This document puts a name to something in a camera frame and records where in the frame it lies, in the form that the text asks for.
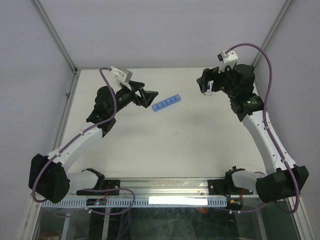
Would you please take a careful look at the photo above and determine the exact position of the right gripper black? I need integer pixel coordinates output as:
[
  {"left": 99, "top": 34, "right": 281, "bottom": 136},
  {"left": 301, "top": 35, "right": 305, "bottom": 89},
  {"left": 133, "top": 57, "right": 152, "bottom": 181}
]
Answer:
[{"left": 196, "top": 62, "right": 238, "bottom": 98}]

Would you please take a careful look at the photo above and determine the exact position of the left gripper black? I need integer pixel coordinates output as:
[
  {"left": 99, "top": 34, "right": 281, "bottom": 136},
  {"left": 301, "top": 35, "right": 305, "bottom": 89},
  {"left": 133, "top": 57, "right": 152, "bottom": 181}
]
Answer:
[{"left": 109, "top": 80, "right": 158, "bottom": 116}]

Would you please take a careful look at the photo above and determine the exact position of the blue weekly pill organizer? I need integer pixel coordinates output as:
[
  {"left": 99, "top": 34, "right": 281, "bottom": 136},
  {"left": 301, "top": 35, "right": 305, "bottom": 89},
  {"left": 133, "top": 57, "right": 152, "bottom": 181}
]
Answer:
[{"left": 152, "top": 94, "right": 182, "bottom": 112}]

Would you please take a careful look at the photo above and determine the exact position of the white pill bottle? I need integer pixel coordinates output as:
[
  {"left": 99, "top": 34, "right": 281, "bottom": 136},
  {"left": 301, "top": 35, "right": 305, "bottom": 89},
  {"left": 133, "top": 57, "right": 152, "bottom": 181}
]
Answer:
[{"left": 203, "top": 81, "right": 213, "bottom": 96}]

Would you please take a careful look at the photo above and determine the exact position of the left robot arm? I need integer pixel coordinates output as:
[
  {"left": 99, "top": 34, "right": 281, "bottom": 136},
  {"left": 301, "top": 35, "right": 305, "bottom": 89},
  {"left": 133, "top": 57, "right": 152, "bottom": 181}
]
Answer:
[{"left": 28, "top": 81, "right": 159, "bottom": 204}]

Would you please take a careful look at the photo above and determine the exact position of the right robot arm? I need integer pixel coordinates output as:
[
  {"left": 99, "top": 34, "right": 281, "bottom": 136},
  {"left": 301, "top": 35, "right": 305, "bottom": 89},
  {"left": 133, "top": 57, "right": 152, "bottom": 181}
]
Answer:
[{"left": 196, "top": 64, "right": 309, "bottom": 203}]

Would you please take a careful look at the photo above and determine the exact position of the small status circuit board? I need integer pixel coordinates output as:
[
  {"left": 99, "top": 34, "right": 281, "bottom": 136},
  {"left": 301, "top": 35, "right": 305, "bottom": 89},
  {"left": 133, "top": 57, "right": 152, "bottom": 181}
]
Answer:
[{"left": 86, "top": 198, "right": 108, "bottom": 206}]

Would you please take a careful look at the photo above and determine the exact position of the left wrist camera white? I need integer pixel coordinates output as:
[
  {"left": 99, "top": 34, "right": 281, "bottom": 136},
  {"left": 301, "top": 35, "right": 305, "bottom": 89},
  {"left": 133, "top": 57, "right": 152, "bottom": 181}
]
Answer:
[{"left": 110, "top": 66, "right": 133, "bottom": 84}]

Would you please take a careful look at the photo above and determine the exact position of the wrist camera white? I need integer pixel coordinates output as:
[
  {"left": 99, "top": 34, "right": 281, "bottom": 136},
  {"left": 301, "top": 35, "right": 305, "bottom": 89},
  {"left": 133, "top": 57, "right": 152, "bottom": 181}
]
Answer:
[
  {"left": 217, "top": 50, "right": 238, "bottom": 73},
  {"left": 110, "top": 66, "right": 133, "bottom": 84}
]

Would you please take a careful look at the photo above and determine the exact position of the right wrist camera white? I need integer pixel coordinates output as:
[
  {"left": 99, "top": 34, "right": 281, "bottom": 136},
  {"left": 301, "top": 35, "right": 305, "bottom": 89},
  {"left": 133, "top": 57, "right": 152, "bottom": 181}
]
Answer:
[{"left": 217, "top": 50, "right": 238, "bottom": 73}]

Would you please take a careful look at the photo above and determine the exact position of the aluminium mounting rail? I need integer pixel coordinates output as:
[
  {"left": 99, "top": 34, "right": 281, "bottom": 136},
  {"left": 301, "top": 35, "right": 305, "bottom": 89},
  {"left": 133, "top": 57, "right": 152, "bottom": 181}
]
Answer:
[{"left": 69, "top": 177, "right": 258, "bottom": 195}]

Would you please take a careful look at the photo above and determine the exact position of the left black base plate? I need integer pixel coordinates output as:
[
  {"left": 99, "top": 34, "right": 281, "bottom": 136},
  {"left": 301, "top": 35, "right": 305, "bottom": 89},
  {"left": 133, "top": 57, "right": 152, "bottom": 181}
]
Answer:
[{"left": 76, "top": 179, "right": 121, "bottom": 197}]

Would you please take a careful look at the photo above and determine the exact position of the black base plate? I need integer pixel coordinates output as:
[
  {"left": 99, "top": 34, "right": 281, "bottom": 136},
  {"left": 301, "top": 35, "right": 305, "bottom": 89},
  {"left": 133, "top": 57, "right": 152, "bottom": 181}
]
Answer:
[
  {"left": 207, "top": 178, "right": 253, "bottom": 198},
  {"left": 76, "top": 179, "right": 121, "bottom": 197}
]

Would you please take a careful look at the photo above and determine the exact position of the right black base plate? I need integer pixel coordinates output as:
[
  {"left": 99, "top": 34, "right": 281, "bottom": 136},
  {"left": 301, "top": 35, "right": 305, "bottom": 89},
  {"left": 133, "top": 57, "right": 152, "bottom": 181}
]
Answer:
[{"left": 207, "top": 178, "right": 253, "bottom": 198}]

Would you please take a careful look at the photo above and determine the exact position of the slotted grey cable duct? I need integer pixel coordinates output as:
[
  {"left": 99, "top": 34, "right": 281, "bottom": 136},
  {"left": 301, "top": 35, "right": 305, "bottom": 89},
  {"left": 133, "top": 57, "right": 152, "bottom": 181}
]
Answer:
[{"left": 42, "top": 196, "right": 228, "bottom": 209}]

